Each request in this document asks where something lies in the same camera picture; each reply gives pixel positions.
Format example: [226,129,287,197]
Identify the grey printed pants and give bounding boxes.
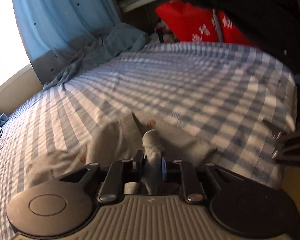
[25,112,216,195]

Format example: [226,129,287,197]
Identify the blue white checked bedsheet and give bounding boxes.
[0,42,296,239]

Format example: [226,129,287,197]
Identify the window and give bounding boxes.
[0,0,30,86]

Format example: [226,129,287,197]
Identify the blue star curtain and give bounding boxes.
[12,0,149,90]

